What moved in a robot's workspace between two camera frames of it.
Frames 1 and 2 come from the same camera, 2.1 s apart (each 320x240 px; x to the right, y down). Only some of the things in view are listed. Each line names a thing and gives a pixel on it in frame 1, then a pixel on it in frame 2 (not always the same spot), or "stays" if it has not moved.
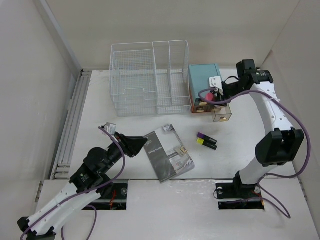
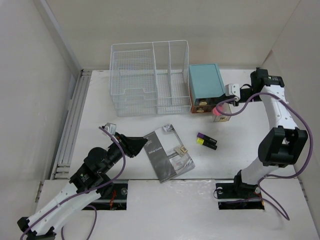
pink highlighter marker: (209, 96) to (215, 111)
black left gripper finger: (132, 146) stays
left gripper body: (115, 154) stays
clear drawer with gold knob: (222, 113) stays
